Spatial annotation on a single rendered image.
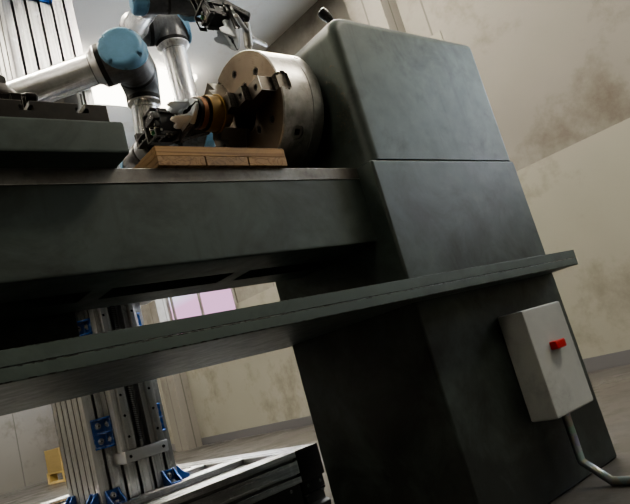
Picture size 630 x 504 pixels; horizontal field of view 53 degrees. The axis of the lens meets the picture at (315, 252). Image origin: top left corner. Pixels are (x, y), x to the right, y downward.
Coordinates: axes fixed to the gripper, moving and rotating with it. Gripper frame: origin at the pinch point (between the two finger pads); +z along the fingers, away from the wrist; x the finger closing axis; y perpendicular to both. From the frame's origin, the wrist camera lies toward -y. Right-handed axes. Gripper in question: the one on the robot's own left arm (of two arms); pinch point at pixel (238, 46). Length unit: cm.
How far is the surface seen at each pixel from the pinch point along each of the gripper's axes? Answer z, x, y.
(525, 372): 109, 6, -31
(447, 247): 76, 11, -21
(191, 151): 50, 14, 40
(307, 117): 37.8, 13.1, 3.7
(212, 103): 28.0, 5.6, 22.3
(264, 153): 50, 14, 23
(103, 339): 86, 17, 69
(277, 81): 30.0, 16.1, 10.7
